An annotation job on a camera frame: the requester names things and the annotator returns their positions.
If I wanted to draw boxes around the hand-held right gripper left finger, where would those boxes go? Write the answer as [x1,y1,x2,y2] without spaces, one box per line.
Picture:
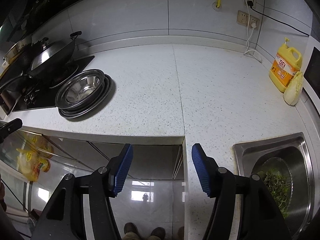
[29,144,133,240]

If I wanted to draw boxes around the deep steel bowl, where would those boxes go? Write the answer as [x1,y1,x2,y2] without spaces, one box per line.
[55,69,105,105]

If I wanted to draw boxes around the steel sink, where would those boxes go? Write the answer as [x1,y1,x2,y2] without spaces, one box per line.
[233,132,316,240]

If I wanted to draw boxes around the black glass cooktop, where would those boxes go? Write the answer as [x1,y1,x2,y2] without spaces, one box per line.
[0,55,96,113]

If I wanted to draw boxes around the black range hood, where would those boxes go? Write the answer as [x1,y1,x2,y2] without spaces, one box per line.
[0,0,100,43]

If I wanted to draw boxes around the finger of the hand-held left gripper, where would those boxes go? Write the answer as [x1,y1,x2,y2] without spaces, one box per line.
[0,118,23,140]

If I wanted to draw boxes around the yellow detergent bottle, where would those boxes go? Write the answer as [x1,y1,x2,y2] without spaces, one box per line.
[269,37,303,93]

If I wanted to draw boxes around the beige wall socket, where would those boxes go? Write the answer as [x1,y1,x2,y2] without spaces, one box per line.
[237,10,251,26]

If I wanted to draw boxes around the medium steel plate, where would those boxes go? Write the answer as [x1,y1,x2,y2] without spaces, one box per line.
[58,73,108,113]

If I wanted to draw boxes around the steel wok lid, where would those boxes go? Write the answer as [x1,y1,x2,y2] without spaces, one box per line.
[31,37,73,71]

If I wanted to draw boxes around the person's brown shoe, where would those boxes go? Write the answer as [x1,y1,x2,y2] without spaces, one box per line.
[124,222,139,240]
[149,227,166,240]

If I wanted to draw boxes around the small steel bowl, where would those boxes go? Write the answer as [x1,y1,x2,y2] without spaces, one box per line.
[67,76,101,100]

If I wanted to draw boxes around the leafy green vegetables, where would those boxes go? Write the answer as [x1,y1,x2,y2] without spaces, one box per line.
[257,168,292,218]

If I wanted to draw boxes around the black power cable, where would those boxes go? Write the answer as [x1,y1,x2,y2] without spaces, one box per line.
[249,4,311,36]

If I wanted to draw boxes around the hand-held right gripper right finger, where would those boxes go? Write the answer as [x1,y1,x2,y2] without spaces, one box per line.
[191,143,293,240]

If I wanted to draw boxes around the black wok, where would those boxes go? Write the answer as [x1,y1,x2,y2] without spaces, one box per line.
[27,31,82,81]

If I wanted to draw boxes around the white power cable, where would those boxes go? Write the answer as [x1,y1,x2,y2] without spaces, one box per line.
[243,22,263,63]

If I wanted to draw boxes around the napa cabbage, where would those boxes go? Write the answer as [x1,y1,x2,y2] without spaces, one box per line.
[283,71,304,106]

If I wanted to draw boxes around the steel colander basin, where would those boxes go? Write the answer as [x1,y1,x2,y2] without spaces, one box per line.
[249,156,314,233]

